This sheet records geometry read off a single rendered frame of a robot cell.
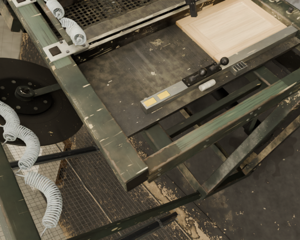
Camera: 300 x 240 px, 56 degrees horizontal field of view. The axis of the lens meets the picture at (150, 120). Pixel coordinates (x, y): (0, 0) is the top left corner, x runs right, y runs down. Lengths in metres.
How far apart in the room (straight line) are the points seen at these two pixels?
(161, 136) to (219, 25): 0.75
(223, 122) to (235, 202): 1.99
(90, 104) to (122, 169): 0.31
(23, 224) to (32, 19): 0.96
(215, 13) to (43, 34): 0.93
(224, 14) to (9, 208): 1.44
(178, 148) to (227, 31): 0.78
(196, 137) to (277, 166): 1.75
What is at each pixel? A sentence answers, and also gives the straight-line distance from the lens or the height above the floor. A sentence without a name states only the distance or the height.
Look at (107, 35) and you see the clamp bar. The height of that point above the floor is 1.67.
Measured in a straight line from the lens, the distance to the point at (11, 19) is 2.23.
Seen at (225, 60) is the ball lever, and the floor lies 1.45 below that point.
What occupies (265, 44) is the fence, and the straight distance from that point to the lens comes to 1.58.
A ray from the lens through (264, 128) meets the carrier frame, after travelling 1.92.
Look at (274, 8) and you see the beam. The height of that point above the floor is 0.90.
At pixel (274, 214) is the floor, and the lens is 2.97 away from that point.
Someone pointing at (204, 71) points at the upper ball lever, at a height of 1.55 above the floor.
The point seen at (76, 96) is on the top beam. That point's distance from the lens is 1.19.
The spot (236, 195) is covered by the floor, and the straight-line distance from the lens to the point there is 3.08.
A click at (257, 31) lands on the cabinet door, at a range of 1.69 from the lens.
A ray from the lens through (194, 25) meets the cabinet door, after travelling 1.63.
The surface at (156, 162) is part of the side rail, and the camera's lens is 1.06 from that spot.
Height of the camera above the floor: 2.54
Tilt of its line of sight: 44 degrees down
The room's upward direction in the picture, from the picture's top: 98 degrees counter-clockwise
